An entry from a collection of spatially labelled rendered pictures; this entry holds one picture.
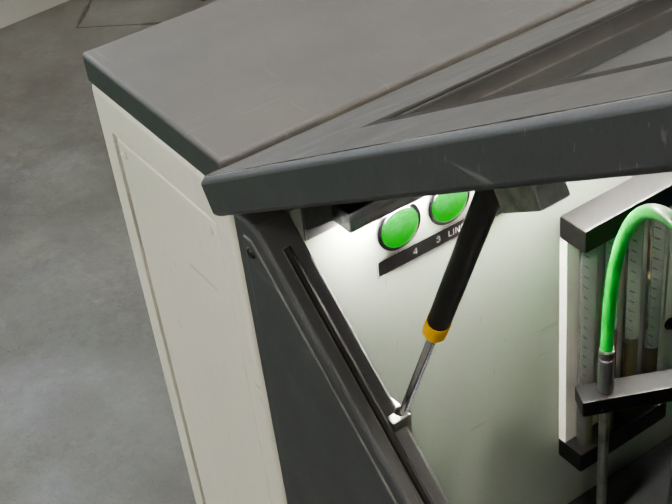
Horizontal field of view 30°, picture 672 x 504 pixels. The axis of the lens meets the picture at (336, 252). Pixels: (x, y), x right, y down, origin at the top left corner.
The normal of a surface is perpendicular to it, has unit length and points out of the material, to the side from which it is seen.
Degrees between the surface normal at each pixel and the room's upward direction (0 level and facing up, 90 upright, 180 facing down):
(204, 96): 0
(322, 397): 90
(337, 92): 0
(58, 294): 0
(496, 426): 90
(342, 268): 90
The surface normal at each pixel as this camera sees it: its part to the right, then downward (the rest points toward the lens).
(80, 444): -0.10, -0.80
